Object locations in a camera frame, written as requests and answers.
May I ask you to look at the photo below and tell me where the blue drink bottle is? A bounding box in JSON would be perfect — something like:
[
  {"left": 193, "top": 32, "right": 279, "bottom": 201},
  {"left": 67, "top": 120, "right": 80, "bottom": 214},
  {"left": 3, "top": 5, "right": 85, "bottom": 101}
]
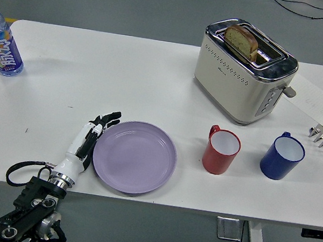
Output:
[{"left": 0, "top": 1, "right": 33, "bottom": 79}]

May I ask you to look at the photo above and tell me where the blue mug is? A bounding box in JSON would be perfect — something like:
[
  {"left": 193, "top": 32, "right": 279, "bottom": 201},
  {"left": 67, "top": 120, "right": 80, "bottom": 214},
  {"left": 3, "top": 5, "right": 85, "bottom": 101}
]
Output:
[{"left": 257, "top": 128, "right": 309, "bottom": 185}]

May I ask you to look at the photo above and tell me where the cream silver toaster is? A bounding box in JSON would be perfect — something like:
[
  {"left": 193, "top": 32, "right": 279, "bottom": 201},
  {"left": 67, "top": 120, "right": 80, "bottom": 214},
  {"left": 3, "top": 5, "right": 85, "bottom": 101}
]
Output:
[{"left": 188, "top": 13, "right": 306, "bottom": 133}]

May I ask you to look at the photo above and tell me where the grey metal box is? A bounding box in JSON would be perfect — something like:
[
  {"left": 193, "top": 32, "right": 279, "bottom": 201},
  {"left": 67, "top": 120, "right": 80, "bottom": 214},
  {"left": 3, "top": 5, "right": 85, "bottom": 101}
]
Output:
[{"left": 213, "top": 216, "right": 244, "bottom": 242}]

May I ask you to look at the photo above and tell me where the brown bread slice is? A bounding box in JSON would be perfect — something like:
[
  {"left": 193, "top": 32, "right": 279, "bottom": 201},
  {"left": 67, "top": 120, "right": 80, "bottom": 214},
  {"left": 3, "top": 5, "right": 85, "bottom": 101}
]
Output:
[{"left": 220, "top": 22, "right": 262, "bottom": 62}]

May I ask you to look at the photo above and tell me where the black table control panel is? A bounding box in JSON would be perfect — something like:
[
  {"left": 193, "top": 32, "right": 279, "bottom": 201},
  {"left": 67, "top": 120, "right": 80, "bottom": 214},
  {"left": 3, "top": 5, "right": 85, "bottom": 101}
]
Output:
[{"left": 300, "top": 228, "right": 323, "bottom": 241}]

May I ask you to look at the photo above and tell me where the white paper sheet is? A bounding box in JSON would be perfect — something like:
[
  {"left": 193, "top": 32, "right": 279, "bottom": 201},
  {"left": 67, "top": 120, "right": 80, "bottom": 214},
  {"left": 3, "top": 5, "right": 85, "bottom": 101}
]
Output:
[{"left": 281, "top": 73, "right": 323, "bottom": 124}]

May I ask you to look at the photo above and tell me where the purple round plate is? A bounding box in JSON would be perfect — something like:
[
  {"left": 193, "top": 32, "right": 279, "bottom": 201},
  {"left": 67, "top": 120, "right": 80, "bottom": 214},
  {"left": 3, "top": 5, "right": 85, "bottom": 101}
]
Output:
[{"left": 88, "top": 114, "right": 182, "bottom": 201}]

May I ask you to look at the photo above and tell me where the red mug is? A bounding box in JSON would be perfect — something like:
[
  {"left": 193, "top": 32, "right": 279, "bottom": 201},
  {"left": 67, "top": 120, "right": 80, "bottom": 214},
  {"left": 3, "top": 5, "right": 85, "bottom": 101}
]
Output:
[{"left": 200, "top": 123, "right": 244, "bottom": 178}]

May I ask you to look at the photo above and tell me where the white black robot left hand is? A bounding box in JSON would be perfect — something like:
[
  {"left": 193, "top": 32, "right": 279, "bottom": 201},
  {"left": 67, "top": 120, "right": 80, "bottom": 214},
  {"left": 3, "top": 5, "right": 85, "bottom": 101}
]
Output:
[{"left": 51, "top": 103, "right": 123, "bottom": 187}]

